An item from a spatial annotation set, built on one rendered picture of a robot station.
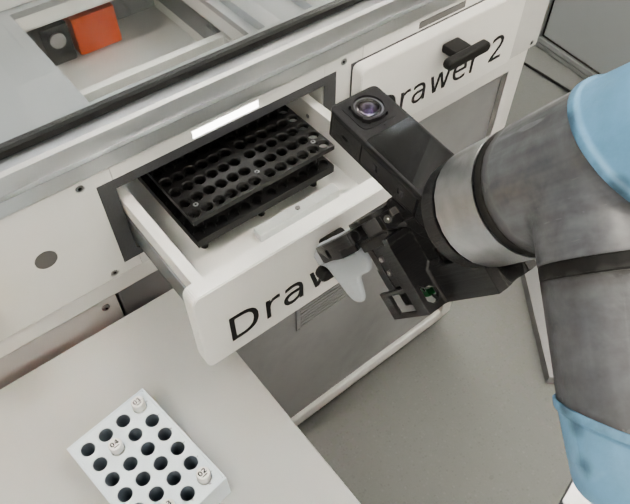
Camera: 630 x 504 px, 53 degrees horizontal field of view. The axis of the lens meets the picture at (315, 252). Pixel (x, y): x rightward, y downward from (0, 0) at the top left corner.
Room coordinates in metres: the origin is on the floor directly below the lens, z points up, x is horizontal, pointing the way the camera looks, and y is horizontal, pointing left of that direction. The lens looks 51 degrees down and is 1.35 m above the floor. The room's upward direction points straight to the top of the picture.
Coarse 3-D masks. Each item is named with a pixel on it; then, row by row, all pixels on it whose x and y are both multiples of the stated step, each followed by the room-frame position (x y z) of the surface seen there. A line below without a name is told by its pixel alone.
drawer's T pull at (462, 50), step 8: (456, 40) 0.69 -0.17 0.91; (448, 48) 0.67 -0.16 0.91; (456, 48) 0.67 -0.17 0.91; (464, 48) 0.67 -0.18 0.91; (472, 48) 0.67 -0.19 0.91; (480, 48) 0.67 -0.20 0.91; (488, 48) 0.68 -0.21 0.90; (456, 56) 0.65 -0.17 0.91; (464, 56) 0.65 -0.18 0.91; (472, 56) 0.66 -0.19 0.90; (448, 64) 0.64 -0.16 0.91; (456, 64) 0.65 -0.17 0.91
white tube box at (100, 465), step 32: (128, 416) 0.25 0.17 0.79; (160, 416) 0.25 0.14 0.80; (96, 448) 0.22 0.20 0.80; (128, 448) 0.22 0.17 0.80; (160, 448) 0.22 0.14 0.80; (192, 448) 0.22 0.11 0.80; (96, 480) 0.19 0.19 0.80; (128, 480) 0.19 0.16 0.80; (160, 480) 0.19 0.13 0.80; (192, 480) 0.19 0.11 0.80; (224, 480) 0.19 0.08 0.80
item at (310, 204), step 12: (324, 192) 0.49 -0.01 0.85; (336, 192) 0.49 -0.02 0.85; (300, 204) 0.47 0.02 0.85; (312, 204) 0.47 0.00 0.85; (324, 204) 0.48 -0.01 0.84; (276, 216) 0.45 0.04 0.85; (288, 216) 0.45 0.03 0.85; (300, 216) 0.46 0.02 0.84; (264, 228) 0.44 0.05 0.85; (276, 228) 0.44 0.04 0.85; (264, 240) 0.43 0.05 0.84
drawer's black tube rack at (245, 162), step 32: (256, 128) 0.54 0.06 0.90; (288, 128) 0.54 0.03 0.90; (192, 160) 0.48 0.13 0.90; (224, 160) 0.48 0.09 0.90; (256, 160) 0.49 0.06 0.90; (320, 160) 0.52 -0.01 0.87; (160, 192) 0.47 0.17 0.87; (192, 192) 0.44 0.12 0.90; (256, 192) 0.46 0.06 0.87; (288, 192) 0.47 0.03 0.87; (224, 224) 0.42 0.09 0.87
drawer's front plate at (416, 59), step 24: (504, 0) 0.75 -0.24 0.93; (456, 24) 0.70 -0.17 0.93; (480, 24) 0.72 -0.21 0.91; (504, 24) 0.76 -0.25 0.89; (408, 48) 0.64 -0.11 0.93; (432, 48) 0.67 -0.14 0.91; (504, 48) 0.77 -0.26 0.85; (360, 72) 0.60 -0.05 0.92; (384, 72) 0.62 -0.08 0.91; (408, 72) 0.65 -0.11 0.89; (432, 72) 0.67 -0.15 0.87; (480, 72) 0.74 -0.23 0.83; (408, 96) 0.65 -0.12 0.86; (432, 96) 0.68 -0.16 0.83
